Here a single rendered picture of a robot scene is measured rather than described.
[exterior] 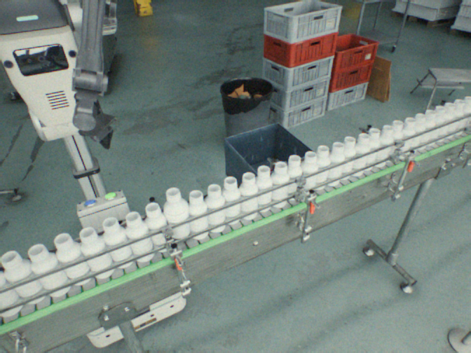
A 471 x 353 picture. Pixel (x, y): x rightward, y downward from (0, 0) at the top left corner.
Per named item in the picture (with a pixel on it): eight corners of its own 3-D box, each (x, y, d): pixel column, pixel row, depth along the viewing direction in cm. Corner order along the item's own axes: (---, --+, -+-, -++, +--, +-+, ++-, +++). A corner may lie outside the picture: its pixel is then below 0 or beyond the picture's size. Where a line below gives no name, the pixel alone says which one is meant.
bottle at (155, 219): (165, 234, 103) (155, 196, 92) (177, 244, 99) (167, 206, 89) (149, 246, 100) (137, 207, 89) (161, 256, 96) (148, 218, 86)
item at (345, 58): (334, 73, 344) (338, 52, 330) (309, 61, 372) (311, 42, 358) (375, 62, 367) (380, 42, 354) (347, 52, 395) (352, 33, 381)
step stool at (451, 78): (450, 94, 400) (464, 60, 374) (469, 118, 354) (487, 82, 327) (409, 92, 407) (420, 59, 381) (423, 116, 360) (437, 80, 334)
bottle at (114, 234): (139, 258, 96) (126, 219, 86) (124, 272, 92) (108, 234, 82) (125, 249, 99) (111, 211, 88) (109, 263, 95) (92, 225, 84)
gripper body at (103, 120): (118, 121, 102) (110, 101, 96) (96, 141, 95) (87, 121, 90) (101, 116, 104) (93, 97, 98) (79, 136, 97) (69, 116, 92)
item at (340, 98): (327, 111, 372) (330, 93, 358) (304, 98, 399) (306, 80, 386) (365, 99, 395) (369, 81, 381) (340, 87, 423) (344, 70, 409)
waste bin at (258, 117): (236, 169, 292) (235, 104, 251) (215, 145, 323) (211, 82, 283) (279, 155, 307) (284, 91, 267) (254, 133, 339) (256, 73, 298)
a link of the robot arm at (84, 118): (108, 73, 89) (73, 66, 86) (106, 96, 82) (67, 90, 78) (104, 108, 97) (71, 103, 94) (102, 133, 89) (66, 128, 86)
